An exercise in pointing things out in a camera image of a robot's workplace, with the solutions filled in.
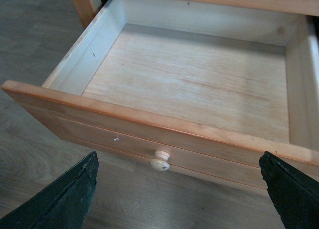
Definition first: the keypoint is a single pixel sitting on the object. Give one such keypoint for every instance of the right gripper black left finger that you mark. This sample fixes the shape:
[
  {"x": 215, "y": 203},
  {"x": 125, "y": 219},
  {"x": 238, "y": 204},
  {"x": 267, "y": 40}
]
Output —
[{"x": 63, "y": 204}]

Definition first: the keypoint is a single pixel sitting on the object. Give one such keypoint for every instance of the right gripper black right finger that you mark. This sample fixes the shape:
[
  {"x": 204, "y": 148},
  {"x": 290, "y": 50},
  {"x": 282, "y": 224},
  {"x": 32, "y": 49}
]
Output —
[{"x": 294, "y": 194}]

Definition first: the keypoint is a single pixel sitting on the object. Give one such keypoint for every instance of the drawer wooden knob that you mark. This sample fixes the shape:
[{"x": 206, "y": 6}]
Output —
[{"x": 160, "y": 161}]

